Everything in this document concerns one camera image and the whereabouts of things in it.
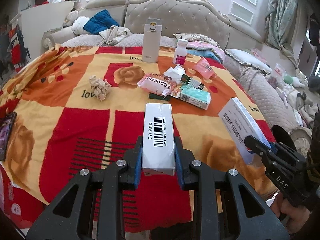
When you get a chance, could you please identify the white cushion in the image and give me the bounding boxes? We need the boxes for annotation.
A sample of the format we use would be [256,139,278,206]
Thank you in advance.
[225,49,272,73]

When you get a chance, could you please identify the white pink pill bottle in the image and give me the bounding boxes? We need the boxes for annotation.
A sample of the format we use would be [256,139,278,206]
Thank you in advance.
[172,38,188,66]

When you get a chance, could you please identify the beige tufted sofa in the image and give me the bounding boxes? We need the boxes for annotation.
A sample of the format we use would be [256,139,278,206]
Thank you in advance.
[42,0,311,140]

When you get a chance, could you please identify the pink wet wipes pack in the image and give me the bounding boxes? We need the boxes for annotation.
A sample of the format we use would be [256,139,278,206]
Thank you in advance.
[137,73,177,98]

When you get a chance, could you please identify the small white barcode box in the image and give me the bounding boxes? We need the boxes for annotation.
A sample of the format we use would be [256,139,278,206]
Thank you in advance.
[142,103,175,176]

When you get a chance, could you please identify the small pink sachet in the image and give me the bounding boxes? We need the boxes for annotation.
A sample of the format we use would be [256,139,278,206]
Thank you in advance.
[194,57,216,79]

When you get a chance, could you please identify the blue jacket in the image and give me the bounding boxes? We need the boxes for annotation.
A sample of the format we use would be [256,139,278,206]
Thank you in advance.
[84,9,119,35]

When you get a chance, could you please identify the red orange patterned blanket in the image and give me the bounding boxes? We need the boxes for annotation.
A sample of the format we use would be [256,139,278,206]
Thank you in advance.
[1,45,276,229]

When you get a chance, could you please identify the green plush toy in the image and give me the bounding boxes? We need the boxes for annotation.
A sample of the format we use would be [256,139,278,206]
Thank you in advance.
[283,74,293,85]

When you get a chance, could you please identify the dark green scouring pad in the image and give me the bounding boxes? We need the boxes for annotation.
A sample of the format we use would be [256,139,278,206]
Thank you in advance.
[149,93,170,101]

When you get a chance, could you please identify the pink blue folded blankets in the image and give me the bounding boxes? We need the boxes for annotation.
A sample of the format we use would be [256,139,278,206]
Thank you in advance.
[174,33,226,63]

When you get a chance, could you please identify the teal tissue pack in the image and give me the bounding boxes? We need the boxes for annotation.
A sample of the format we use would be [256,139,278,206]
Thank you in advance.
[180,85,211,110]

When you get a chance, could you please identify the dark purple phone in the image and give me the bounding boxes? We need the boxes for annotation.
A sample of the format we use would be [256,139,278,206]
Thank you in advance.
[0,112,17,161]

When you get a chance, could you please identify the person right hand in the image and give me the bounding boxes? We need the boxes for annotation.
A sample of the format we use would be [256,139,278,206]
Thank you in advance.
[270,192,310,234]

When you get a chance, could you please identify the beige paper ball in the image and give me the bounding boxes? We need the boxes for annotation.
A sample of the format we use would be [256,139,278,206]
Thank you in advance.
[88,75,112,101]

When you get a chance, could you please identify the white blue long box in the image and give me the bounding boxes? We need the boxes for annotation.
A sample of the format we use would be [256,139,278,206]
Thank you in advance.
[218,98,270,167]

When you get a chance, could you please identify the beige thermos bottle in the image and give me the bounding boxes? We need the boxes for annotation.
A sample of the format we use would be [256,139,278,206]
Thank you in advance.
[142,18,162,63]

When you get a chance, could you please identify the cream cloth on sofa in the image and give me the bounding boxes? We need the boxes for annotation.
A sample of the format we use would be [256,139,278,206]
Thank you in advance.
[99,25,132,47]

